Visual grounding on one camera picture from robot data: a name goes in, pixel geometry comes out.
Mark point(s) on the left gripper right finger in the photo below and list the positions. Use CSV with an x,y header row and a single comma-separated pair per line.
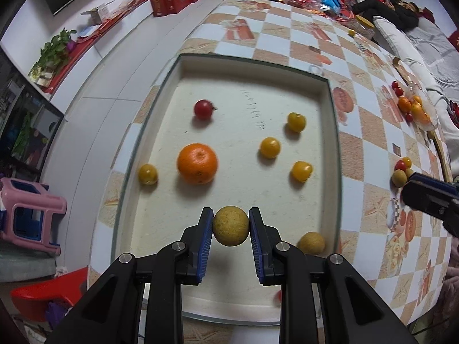
x,y
264,239

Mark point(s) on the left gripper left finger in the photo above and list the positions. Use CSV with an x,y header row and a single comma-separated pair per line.
x,y
198,240

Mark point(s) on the large orange mandarin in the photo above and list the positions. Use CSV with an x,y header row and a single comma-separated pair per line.
x,y
197,164

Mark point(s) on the glass fruit bowl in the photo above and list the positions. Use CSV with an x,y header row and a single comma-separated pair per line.
x,y
422,110

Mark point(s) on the small yellow tomato left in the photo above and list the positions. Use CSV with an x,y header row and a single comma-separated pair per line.
x,y
147,174

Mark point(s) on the orange beside glass bowl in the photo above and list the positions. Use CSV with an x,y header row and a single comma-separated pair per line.
x,y
404,105

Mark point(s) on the shallow cardboard box tray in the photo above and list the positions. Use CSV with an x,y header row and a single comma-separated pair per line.
x,y
298,192

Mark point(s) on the wooden back scratcher stick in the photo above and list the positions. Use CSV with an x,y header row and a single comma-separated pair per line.
x,y
431,135

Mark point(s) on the pink plastic stool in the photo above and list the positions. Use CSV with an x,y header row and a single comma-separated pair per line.
x,y
28,211

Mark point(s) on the red basin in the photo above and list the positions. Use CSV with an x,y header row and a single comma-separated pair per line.
x,y
32,300

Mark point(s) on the green potted plant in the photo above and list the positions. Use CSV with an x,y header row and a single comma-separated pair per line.
x,y
55,53

